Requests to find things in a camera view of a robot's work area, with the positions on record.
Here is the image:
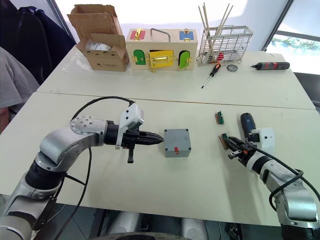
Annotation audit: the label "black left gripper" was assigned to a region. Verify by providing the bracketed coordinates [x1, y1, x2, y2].
[121, 127, 165, 164]

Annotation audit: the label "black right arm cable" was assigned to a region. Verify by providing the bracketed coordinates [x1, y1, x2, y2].
[246, 142, 320, 213]

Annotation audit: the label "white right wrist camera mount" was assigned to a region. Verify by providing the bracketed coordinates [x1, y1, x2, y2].
[250, 127, 276, 154]

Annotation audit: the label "grey metal box lid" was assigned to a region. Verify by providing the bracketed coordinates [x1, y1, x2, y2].
[163, 128, 192, 152]

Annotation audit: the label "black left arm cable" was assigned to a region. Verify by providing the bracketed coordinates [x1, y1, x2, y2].
[48, 96, 136, 240]

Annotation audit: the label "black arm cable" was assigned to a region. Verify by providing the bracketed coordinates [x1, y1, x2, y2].
[48, 96, 136, 240]
[246, 142, 320, 213]

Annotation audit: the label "dark jacket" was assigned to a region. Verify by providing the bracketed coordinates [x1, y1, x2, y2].
[0, 6, 77, 86]

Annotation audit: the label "wooden lock box coloured doors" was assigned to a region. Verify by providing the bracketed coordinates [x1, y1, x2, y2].
[125, 27, 199, 73]

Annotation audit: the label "white wire rack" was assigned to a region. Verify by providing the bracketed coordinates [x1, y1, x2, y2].
[196, 24, 254, 66]

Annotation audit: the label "dark window frame bar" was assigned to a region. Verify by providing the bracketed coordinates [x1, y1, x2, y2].
[262, 0, 295, 52]

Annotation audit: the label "silver rounded cylinder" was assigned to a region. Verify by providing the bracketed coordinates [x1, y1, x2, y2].
[109, 211, 142, 237]
[179, 217, 208, 240]

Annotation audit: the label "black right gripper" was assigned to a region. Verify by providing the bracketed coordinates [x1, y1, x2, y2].
[227, 136, 258, 163]

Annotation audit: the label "black red electric screwdriver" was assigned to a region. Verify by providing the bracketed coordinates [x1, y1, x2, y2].
[250, 61, 291, 73]

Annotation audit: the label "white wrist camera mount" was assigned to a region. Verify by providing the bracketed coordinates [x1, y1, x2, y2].
[250, 127, 276, 154]
[115, 103, 145, 150]

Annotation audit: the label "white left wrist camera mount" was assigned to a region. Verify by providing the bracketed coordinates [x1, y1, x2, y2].
[115, 103, 145, 150]

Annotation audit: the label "blue black electric screwdriver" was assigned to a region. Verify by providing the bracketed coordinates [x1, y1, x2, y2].
[240, 112, 256, 138]

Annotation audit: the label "thin wooden stick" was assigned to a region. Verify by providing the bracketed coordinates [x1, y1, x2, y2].
[203, 2, 209, 30]
[198, 6, 210, 51]
[220, 5, 234, 31]
[216, 3, 230, 34]

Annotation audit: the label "clear plastic bag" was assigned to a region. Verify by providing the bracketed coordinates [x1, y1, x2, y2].
[84, 41, 112, 52]

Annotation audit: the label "red black handle screwdriver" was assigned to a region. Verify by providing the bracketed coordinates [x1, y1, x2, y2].
[200, 63, 222, 90]

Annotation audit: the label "person in grey shirt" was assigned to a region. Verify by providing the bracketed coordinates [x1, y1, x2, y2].
[0, 46, 41, 135]

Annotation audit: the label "brown cardboard box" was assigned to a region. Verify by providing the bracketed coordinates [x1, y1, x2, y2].
[66, 3, 130, 73]

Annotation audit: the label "grey metal box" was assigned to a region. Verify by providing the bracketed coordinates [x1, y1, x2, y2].
[164, 148, 192, 159]

